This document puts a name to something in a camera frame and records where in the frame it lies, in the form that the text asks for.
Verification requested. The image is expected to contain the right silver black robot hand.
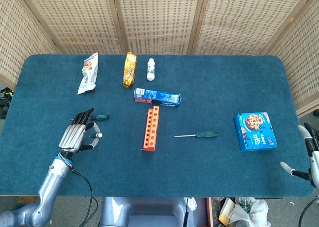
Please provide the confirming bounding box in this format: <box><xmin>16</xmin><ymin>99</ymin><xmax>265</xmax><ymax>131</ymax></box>
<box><xmin>280</xmin><ymin>123</ymin><xmax>319</xmax><ymax>189</ymax></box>

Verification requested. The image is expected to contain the white perforated disc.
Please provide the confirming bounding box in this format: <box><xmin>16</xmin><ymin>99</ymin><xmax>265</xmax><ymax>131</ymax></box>
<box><xmin>187</xmin><ymin>197</ymin><xmax>198</xmax><ymax>212</ymax></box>

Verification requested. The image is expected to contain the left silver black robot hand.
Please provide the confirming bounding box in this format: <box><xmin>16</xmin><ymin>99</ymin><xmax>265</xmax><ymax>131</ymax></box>
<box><xmin>58</xmin><ymin>108</ymin><xmax>103</xmax><ymax>155</ymax></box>

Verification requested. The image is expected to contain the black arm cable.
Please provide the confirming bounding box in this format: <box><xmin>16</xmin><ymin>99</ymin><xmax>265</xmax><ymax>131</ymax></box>
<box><xmin>298</xmin><ymin>196</ymin><xmax>319</xmax><ymax>227</ymax></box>
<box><xmin>71</xmin><ymin>169</ymin><xmax>99</xmax><ymax>227</ymax></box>

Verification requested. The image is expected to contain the blue cookie box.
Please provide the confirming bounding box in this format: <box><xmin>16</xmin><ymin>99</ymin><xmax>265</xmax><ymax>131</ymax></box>
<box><xmin>233</xmin><ymin>112</ymin><xmax>278</xmax><ymax>152</ymax></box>

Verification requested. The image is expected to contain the reddish wooden crate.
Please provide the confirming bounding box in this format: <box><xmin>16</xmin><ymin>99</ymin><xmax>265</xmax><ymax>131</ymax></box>
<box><xmin>205</xmin><ymin>197</ymin><xmax>214</xmax><ymax>227</ymax></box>

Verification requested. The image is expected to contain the long blue biscuit box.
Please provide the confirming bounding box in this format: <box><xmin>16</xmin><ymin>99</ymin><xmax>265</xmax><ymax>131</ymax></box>
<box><xmin>134</xmin><ymin>87</ymin><xmax>181</xmax><ymax>109</ymax></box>

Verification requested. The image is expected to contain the white plastic bag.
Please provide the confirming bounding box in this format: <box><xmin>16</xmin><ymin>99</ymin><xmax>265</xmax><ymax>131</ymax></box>
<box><xmin>225</xmin><ymin>198</ymin><xmax>272</xmax><ymax>227</ymax></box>

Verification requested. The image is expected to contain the orange tool holder rack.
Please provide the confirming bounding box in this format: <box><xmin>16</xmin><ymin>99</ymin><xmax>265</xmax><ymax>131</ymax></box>
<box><xmin>141</xmin><ymin>106</ymin><xmax>160</xmax><ymax>153</ymax></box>

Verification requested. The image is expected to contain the yellow package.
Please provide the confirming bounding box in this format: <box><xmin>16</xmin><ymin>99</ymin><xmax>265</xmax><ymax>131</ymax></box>
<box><xmin>218</xmin><ymin>211</ymin><xmax>231</xmax><ymax>225</ymax></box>

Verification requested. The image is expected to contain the blue carpet table mat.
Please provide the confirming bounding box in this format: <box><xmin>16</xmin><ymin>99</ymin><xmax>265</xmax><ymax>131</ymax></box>
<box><xmin>0</xmin><ymin>54</ymin><xmax>316</xmax><ymax>198</ymax></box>

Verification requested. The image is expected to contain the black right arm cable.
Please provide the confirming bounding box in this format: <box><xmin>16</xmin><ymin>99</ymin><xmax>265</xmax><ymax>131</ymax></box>
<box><xmin>298</xmin><ymin>196</ymin><xmax>319</xmax><ymax>227</ymax></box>

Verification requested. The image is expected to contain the black equipment with yellow part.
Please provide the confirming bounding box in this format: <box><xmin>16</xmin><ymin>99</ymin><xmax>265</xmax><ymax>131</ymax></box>
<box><xmin>0</xmin><ymin>87</ymin><xmax>12</xmax><ymax>119</ymax></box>

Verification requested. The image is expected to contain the small white bottle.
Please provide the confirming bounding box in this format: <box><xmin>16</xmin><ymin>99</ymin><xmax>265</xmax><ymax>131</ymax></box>
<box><xmin>147</xmin><ymin>58</ymin><xmax>157</xmax><ymax>82</ymax></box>

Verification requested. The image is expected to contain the white snack bag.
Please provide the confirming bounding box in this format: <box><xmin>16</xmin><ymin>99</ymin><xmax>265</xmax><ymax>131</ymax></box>
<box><xmin>77</xmin><ymin>52</ymin><xmax>99</xmax><ymax>95</ymax></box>

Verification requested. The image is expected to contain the golden snack package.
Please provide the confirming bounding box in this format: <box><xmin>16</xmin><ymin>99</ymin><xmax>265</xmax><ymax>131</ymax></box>
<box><xmin>122</xmin><ymin>51</ymin><xmax>138</xmax><ymax>89</ymax></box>

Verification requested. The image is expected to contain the small green black screwdriver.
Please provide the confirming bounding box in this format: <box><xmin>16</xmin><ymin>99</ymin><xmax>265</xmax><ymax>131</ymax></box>
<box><xmin>69</xmin><ymin>114</ymin><xmax>109</xmax><ymax>121</ymax></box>

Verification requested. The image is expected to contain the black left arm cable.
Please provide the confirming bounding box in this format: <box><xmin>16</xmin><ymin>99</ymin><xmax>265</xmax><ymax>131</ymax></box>
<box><xmin>71</xmin><ymin>169</ymin><xmax>99</xmax><ymax>227</ymax></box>

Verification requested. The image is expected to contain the woven wooden folding screen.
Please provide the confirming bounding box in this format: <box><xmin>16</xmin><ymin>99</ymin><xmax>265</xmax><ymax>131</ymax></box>
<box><xmin>0</xmin><ymin>0</ymin><xmax>319</xmax><ymax>118</ymax></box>

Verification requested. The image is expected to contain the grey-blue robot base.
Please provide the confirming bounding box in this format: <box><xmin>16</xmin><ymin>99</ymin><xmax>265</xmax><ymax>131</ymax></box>
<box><xmin>99</xmin><ymin>196</ymin><xmax>187</xmax><ymax>227</ymax></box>

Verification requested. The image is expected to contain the large green handled screwdriver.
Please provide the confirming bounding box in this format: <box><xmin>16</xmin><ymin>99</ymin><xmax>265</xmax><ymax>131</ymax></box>
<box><xmin>173</xmin><ymin>130</ymin><xmax>219</xmax><ymax>138</ymax></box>

